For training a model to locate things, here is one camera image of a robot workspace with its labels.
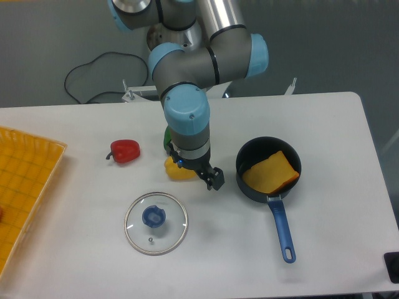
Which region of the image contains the glass lid blue knob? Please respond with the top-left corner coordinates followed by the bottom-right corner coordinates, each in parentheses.
top-left (123, 192), bottom-right (188, 256)

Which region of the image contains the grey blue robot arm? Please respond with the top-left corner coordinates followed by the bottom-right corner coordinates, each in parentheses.
top-left (108, 1), bottom-right (269, 190)

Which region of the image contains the red toy bell pepper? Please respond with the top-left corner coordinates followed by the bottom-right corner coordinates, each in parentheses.
top-left (105, 140), bottom-right (141, 164)

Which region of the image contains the yellow woven tray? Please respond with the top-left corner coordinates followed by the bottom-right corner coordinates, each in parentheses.
top-left (1, 126), bottom-right (67, 274)

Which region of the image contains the black device at table edge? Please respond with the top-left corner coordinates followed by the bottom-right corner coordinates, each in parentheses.
top-left (383, 252), bottom-right (399, 284)

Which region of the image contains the green toy bell pepper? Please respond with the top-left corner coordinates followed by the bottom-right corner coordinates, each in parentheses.
top-left (163, 126), bottom-right (171, 156)

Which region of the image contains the dark pot blue handle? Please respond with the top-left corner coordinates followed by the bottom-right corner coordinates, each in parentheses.
top-left (236, 136), bottom-right (302, 263)

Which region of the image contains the yellow toy bell pepper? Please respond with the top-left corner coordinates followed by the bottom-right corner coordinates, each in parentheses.
top-left (164, 156), bottom-right (196, 181)

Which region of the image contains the black cable on floor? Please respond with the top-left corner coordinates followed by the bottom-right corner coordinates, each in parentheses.
top-left (64, 51), bottom-right (149, 105)

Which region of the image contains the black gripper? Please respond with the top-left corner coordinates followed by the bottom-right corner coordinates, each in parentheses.
top-left (166, 141), bottom-right (225, 191)

